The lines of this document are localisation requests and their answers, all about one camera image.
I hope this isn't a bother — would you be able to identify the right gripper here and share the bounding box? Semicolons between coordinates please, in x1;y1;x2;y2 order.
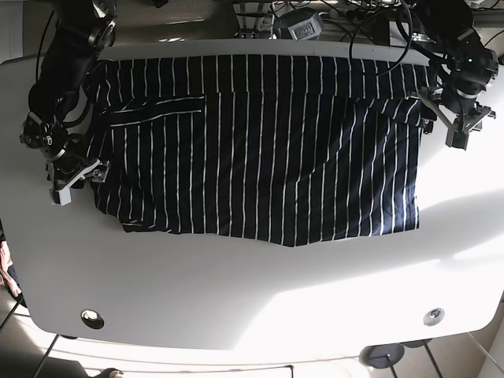
43;153;110;193

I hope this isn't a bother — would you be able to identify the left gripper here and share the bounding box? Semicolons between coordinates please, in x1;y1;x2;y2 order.
407;88;496;135

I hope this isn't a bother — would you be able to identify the black white striped shirt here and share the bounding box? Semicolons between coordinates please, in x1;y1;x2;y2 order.
83;54;430;247

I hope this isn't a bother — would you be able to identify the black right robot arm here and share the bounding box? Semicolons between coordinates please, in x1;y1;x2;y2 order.
20;1;117;196

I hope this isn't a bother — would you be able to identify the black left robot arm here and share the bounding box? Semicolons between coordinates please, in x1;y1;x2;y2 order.
410;1;498;139

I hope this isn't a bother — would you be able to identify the left table grommet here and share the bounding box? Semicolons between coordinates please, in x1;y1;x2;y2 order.
80;309;105;330

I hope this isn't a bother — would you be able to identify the table grommet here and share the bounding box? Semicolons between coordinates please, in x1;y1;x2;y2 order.
423;307;445;327
80;309;105;330

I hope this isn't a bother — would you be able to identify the grey socket box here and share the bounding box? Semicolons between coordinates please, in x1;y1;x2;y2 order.
281;7;323;41

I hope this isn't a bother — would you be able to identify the right table grommet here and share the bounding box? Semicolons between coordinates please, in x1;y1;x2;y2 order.
423;307;445;327

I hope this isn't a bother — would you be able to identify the round black stand base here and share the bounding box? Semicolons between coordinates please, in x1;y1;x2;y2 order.
359;343;405;369

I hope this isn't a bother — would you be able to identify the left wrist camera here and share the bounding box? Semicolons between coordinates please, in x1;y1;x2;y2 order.
446;130;469;150

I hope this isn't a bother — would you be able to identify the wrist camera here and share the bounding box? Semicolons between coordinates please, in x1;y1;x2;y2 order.
50;187;72;206
446;130;469;150

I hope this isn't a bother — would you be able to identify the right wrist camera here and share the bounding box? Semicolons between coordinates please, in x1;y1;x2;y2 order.
50;187;72;206

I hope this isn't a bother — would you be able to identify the black looping arm cable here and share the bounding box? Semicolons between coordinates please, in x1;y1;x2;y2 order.
348;3;414;76

